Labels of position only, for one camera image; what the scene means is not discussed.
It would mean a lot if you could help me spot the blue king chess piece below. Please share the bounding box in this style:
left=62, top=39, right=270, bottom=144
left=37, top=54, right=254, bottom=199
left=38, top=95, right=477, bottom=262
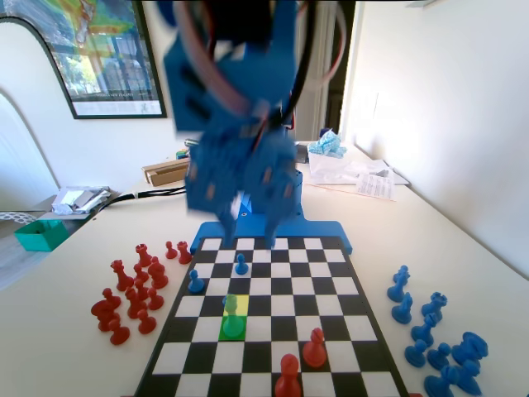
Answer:
left=222, top=294, right=245, bottom=338

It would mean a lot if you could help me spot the red queen chess piece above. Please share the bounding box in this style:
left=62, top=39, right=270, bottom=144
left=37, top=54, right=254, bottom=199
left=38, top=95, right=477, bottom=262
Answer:
left=110, top=259, right=134, bottom=293

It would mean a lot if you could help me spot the red pawn on board front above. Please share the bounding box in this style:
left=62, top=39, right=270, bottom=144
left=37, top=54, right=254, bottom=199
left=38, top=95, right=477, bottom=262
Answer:
left=274, top=353, right=303, bottom=397

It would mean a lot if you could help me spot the blue rook chess piece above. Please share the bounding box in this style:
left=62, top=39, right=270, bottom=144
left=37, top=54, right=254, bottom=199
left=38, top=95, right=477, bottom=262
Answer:
left=421, top=291, right=449, bottom=323
left=423, top=365, right=460, bottom=397

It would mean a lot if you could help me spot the blue queen chess piece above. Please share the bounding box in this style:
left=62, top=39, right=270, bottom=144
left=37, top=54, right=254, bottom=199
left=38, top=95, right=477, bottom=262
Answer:
left=450, top=330, right=490, bottom=367

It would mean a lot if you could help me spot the black and white chessboard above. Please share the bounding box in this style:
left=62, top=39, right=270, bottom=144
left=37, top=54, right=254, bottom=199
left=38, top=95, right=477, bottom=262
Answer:
left=134, top=235, right=410, bottom=397

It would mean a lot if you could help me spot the brown cardboard box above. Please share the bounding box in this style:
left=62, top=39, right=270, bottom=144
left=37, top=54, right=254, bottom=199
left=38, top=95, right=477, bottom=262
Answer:
left=141, top=156, right=191, bottom=187

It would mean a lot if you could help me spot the white plastic bag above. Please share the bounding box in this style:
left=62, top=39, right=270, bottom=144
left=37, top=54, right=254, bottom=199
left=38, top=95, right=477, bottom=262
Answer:
left=307, top=152, right=410, bottom=185

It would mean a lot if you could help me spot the blue crumpled cloth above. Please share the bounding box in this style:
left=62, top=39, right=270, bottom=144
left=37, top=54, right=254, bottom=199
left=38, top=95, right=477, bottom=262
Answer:
left=307, top=128, right=348, bottom=158

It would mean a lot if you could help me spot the printed paper sheet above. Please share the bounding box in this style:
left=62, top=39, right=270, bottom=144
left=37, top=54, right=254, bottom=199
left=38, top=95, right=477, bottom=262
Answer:
left=355, top=172, right=398, bottom=203

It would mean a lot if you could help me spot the stack of grey papers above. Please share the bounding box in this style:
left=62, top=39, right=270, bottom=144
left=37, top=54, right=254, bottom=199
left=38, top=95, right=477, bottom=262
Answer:
left=51, top=185, right=112, bottom=216

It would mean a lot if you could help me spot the black framed poster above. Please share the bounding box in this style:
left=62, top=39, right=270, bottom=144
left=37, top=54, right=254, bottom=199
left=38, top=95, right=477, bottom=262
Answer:
left=41, top=0, right=169, bottom=121

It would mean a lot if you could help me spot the teal plastic bin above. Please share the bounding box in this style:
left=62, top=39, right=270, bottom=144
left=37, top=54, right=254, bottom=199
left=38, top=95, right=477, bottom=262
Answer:
left=14, top=218, right=69, bottom=252

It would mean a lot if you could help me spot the dotted white fabric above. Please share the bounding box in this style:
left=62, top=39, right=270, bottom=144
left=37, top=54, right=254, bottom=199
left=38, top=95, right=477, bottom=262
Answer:
left=0, top=210, right=32, bottom=227

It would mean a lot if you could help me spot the white arched panel black rim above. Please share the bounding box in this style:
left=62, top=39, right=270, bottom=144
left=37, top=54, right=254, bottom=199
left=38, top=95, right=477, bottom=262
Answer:
left=0, top=16, right=76, bottom=199

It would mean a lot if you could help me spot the blue base plate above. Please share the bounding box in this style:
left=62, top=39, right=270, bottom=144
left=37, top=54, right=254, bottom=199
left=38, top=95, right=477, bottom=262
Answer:
left=189, top=214, right=355, bottom=256

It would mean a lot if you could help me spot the black cable bundle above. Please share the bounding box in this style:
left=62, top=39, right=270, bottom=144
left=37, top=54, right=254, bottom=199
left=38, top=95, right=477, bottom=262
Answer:
left=93, top=186, right=187, bottom=216

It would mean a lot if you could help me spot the pale servo ribbon cable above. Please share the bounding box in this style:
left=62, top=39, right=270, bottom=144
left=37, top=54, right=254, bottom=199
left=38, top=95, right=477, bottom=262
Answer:
left=173, top=0, right=257, bottom=121
left=325, top=0, right=349, bottom=80

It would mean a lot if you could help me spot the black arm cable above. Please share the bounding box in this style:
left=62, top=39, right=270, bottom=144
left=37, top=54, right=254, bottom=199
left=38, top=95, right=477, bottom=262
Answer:
left=284, top=0, right=320, bottom=130

